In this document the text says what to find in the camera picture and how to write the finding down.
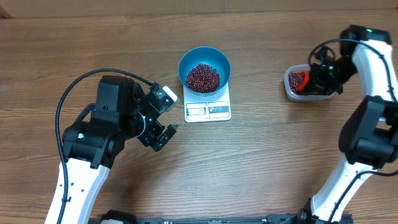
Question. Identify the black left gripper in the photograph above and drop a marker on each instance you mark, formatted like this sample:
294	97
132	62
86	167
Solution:
157	128

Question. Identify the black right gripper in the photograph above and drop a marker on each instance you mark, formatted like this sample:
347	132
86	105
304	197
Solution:
317	85

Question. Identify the red measuring scoop blue handle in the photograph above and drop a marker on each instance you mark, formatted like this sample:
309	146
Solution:
306	78

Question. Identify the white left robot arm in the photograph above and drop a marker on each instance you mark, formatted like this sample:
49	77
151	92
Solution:
122	111

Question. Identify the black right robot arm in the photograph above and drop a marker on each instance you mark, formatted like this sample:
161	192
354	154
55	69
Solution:
368	140

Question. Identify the white digital kitchen scale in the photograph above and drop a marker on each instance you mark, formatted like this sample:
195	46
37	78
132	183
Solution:
200	109

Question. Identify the red beans in bowl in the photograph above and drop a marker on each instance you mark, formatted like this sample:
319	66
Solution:
203	79

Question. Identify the blue metal bowl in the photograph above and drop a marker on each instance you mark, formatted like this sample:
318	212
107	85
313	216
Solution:
209	56

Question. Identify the clear plastic container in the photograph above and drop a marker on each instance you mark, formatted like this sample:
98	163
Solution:
304	98

